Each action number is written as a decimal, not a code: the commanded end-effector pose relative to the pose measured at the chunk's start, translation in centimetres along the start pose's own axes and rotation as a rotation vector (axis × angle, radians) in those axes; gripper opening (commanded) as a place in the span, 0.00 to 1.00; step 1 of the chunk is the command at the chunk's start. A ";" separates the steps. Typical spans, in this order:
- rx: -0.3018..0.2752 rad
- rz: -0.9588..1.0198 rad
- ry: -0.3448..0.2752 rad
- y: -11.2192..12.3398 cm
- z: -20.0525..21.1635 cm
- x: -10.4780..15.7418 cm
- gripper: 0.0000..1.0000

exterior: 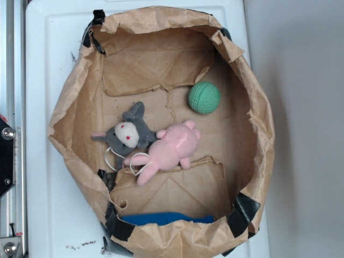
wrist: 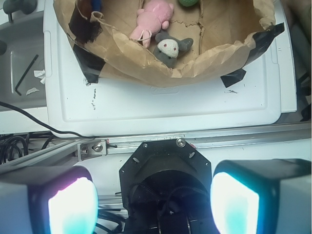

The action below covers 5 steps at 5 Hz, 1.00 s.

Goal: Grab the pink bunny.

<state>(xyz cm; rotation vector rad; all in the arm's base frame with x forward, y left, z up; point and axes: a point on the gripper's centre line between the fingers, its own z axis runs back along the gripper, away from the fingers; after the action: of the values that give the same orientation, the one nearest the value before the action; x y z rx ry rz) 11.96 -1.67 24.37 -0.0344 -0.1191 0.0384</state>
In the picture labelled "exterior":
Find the grey plush donkey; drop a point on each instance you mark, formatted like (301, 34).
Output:
(127, 135)

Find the green dimpled ball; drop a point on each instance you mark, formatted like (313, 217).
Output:
(204, 97)

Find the brown paper bag bin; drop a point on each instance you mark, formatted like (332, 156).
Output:
(155, 55)

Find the aluminium frame rail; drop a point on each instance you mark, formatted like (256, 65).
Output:
(13, 204)

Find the blue plastic object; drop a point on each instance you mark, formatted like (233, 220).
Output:
(163, 218)

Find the black mounting bracket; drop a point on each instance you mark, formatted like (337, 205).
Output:
(7, 156)

